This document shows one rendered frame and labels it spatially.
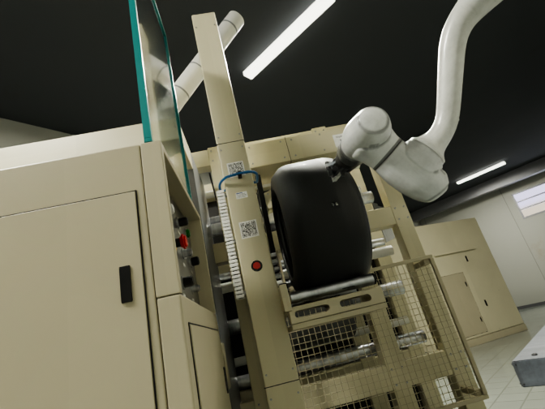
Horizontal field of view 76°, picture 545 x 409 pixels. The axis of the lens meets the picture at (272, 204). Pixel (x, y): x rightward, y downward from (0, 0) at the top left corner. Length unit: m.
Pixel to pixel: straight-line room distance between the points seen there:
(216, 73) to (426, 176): 1.30
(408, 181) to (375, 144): 0.12
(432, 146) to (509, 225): 11.65
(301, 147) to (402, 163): 1.12
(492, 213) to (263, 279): 11.50
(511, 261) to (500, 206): 1.65
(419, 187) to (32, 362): 0.89
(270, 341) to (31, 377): 0.82
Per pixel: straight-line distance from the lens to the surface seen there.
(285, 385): 1.42
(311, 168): 1.43
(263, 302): 1.42
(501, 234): 12.56
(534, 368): 0.74
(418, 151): 0.91
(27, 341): 0.86
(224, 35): 2.52
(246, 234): 1.48
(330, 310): 1.34
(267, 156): 1.92
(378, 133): 0.86
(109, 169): 0.90
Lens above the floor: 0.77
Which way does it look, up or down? 21 degrees up
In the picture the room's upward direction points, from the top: 14 degrees counter-clockwise
